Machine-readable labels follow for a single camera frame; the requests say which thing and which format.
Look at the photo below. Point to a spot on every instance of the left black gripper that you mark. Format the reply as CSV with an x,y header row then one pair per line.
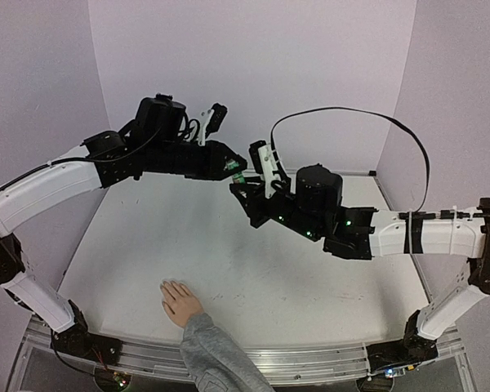
x,y
218,173

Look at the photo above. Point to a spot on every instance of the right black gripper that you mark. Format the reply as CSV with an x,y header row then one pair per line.
x,y
262,200

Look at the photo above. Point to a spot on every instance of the nail polish bottle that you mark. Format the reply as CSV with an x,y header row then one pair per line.
x,y
238,178

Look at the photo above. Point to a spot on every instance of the white nail polish cap brush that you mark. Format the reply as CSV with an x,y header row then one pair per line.
x,y
231,165

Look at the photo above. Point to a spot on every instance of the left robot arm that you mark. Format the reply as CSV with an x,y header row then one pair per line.
x,y
161,138

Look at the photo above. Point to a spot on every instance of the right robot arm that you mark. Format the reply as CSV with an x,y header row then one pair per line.
x,y
311,206

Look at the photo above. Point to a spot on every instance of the grey sleeved forearm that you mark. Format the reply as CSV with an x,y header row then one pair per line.
x,y
215,362

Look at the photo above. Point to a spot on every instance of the mannequin hand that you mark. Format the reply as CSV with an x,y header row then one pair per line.
x,y
179,303

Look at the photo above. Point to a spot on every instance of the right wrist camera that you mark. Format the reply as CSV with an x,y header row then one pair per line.
x,y
267,164

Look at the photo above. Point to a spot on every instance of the aluminium front rail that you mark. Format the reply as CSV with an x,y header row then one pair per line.
x,y
281,367

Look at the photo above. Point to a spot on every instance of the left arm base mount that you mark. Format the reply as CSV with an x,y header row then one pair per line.
x,y
93,347

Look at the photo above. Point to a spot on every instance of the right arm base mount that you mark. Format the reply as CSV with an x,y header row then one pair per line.
x,y
393,354

